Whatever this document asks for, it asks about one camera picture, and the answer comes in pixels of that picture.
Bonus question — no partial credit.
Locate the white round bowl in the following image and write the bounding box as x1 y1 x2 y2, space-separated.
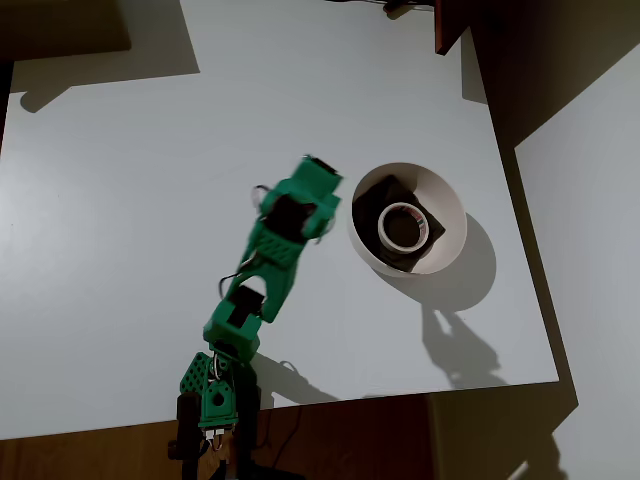
347 161 469 278

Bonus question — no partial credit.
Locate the dark flat panel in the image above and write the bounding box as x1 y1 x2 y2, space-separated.
0 0 134 62

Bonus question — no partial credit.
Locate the thin black cable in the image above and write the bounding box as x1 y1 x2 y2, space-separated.
264 404 304 451

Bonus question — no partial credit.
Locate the reddish brown wooden board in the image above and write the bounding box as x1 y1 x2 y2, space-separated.
433 0 476 56

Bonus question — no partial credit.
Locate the white masking tape roll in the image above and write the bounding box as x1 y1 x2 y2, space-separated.
377 202 430 253

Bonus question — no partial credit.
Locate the dark folded cloth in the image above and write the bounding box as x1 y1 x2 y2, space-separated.
351 173 447 274

